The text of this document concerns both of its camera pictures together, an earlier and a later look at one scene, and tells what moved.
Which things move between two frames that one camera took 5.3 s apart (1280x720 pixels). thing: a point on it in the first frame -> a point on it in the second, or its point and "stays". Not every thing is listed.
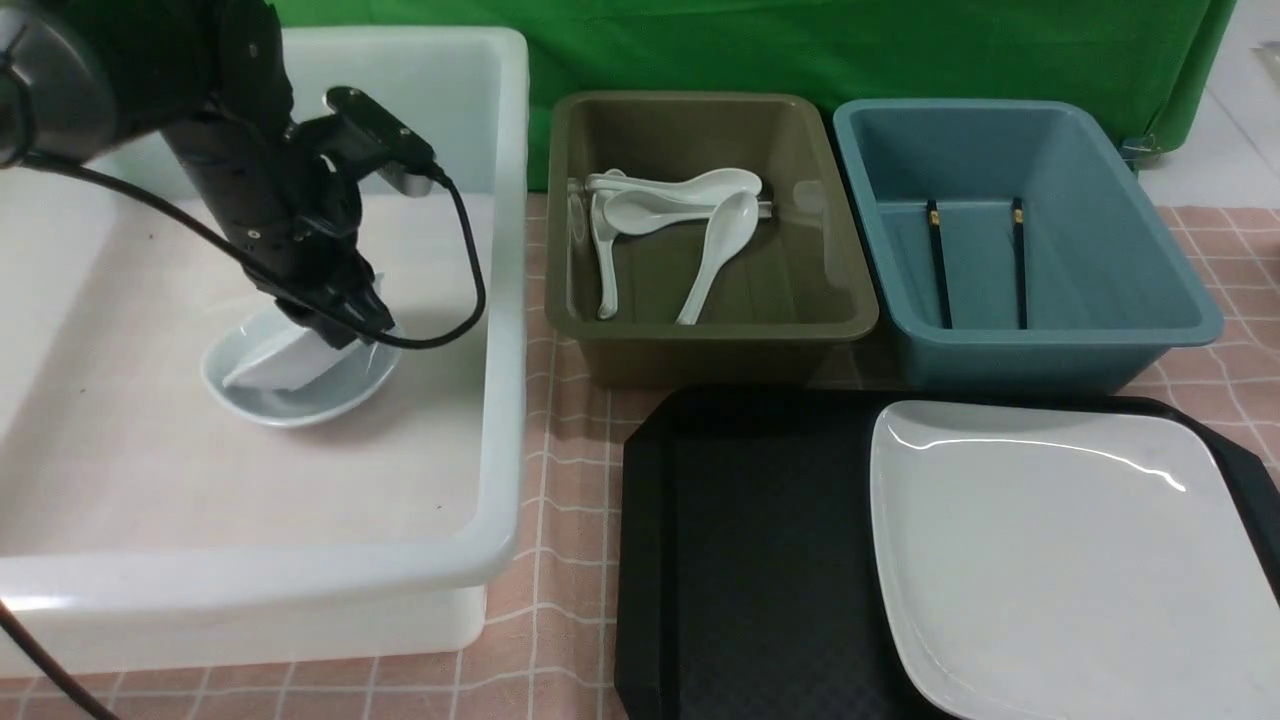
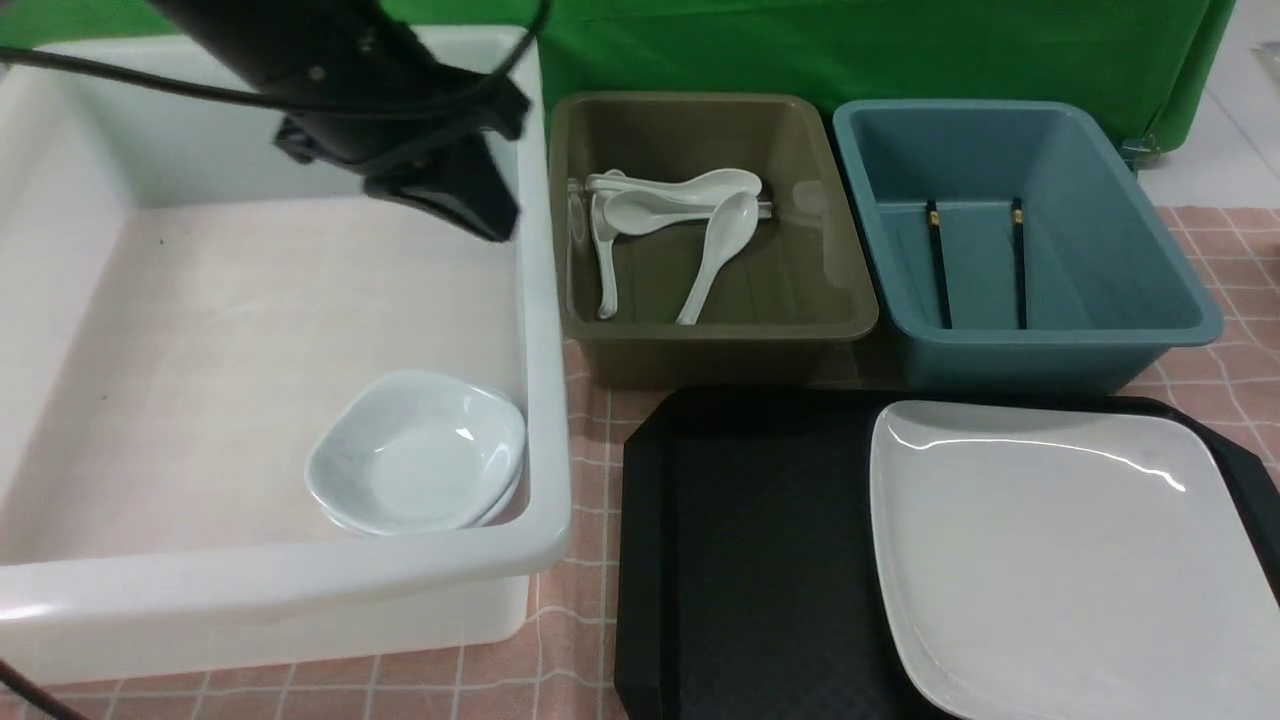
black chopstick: (1020, 252) stays
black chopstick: (940, 263) stays
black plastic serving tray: (748, 585) stays
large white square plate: (1050, 564) stays
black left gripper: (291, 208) -> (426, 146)
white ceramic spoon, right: (731, 229) stays
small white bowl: (290, 364) -> (413, 450)
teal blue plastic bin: (1012, 246) stays
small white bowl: (248, 338) -> (505, 502)
